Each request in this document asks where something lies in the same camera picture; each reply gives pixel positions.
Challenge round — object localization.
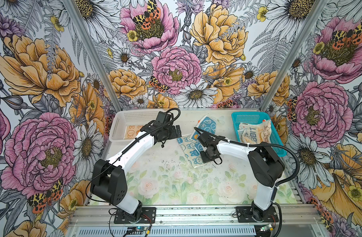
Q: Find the pink and cream towel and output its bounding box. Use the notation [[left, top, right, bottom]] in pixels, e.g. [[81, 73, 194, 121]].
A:
[[238, 120, 272, 144]]

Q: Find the white plastic basket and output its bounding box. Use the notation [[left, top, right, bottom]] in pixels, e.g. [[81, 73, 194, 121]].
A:
[[109, 109, 165, 144]]

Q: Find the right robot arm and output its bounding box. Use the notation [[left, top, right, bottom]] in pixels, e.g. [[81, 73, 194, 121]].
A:
[[197, 132, 286, 222]]

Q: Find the teal plastic basket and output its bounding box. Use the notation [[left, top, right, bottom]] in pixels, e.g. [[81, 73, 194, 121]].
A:
[[231, 112, 283, 146]]

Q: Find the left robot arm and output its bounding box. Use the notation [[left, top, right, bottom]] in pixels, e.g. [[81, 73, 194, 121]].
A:
[[90, 108, 181, 222]]

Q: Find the blue and cream towel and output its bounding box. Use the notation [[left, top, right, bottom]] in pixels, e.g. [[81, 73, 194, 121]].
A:
[[177, 116, 216, 168]]

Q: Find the left aluminium corner post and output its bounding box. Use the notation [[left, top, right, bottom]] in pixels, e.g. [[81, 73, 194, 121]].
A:
[[64, 1, 123, 112]]

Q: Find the right aluminium corner post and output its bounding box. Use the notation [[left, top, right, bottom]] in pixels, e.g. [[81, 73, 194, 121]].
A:
[[259, 0, 328, 112]]

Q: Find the aluminium corner post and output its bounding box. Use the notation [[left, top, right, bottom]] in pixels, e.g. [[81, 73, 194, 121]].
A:
[[64, 1, 123, 112], [259, 0, 328, 112]]

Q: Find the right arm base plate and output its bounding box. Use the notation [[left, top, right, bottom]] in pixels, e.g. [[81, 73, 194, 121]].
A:
[[235, 206, 279, 223]]

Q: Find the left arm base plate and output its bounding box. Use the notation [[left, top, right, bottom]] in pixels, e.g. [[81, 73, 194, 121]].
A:
[[113, 207, 157, 224]]

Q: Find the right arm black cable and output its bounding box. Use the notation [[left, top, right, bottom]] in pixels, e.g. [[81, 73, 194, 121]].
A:
[[193, 126, 301, 237]]

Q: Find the orange patterned towel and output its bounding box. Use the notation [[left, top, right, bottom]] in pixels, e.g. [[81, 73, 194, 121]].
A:
[[124, 125, 142, 139]]

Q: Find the aluminium front rail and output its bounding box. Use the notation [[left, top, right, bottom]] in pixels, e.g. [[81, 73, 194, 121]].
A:
[[67, 204, 330, 237]]

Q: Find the green circuit board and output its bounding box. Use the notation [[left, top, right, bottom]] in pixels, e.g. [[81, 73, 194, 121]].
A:
[[127, 226, 149, 234]]

